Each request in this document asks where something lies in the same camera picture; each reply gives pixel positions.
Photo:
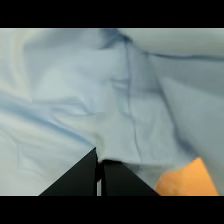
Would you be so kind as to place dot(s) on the light blue shirt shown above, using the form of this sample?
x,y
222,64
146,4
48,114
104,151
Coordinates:
x,y
100,93

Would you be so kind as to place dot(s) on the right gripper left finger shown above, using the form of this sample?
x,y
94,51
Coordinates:
x,y
80,180

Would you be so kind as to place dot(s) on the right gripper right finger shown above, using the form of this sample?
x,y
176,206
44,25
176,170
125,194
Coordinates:
x,y
123,181

